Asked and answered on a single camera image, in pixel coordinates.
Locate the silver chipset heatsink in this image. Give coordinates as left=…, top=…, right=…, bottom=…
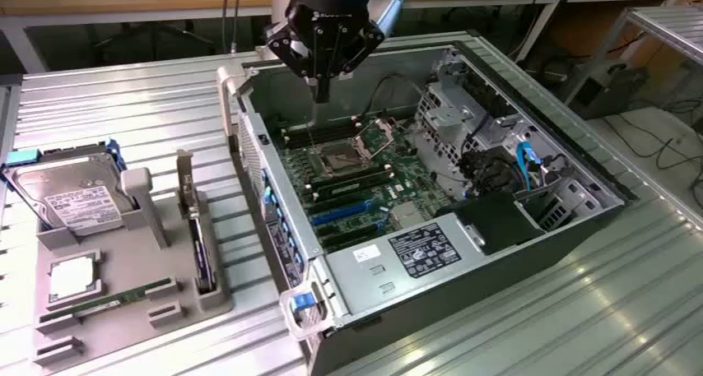
left=390, top=202, right=436, bottom=230

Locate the metal socket cover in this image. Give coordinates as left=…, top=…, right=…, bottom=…
left=352, top=118, right=401, bottom=156

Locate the black installed RAM stick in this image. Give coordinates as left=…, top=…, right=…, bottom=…
left=304, top=165, right=394, bottom=188
left=310, top=176, right=398, bottom=202

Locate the blue expansion slot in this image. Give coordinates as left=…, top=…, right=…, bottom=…
left=308, top=200, right=376, bottom=228

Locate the silver hard disk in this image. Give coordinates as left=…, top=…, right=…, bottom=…
left=10, top=151, right=137, bottom=236

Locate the blue disk carrier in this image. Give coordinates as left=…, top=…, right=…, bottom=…
left=0, top=136, right=130, bottom=188

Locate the green RAM stick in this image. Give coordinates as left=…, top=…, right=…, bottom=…
left=45, top=276, right=172, bottom=313

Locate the grey parts rack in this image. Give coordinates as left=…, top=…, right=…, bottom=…
left=30, top=151, right=238, bottom=368

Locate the black power wire bundle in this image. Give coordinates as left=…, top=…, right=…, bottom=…
left=458, top=146, right=521, bottom=197

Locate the black plastic air shroud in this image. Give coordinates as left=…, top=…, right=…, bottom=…
left=434, top=189, right=545, bottom=257

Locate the black wire inside case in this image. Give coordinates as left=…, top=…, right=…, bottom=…
left=365, top=73, right=425, bottom=114

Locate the green motherboard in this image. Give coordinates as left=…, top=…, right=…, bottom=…
left=276, top=111, right=457, bottom=254

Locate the black expansion slot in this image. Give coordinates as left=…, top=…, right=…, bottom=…
left=316, top=222, right=386, bottom=246

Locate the thin hanging cable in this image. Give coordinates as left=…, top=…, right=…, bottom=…
left=220, top=0, right=230, bottom=55
left=230, top=0, right=244, bottom=53

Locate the black graphics card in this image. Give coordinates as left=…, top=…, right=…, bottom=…
left=174, top=148, right=220, bottom=298

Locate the CPU socket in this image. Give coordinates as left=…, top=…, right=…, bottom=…
left=308, top=139, right=364, bottom=176

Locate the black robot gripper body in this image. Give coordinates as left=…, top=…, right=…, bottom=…
left=284, top=0, right=377, bottom=67

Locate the blue case latch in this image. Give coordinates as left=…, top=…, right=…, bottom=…
left=289, top=293, right=318, bottom=312

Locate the metal disk bay cage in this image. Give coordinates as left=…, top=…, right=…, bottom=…
left=413, top=78, right=524, bottom=188

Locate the metal slat side table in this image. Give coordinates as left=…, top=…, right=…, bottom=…
left=617, top=5, right=703, bottom=90

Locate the black box on floor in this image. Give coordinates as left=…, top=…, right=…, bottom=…
left=562, top=60, right=649, bottom=121

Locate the black floor cable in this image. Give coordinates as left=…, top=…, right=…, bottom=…
left=601, top=114, right=703, bottom=182

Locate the blue data wire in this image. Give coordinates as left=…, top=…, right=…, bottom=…
left=513, top=140, right=537, bottom=193

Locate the silver CPU chip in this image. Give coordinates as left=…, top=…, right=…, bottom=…
left=46, top=256, right=100, bottom=302

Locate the grey power supply unit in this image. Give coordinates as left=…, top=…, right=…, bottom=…
left=322, top=212, right=488, bottom=318

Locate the open grey PC case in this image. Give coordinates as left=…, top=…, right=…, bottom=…
left=214, top=29, right=643, bottom=376

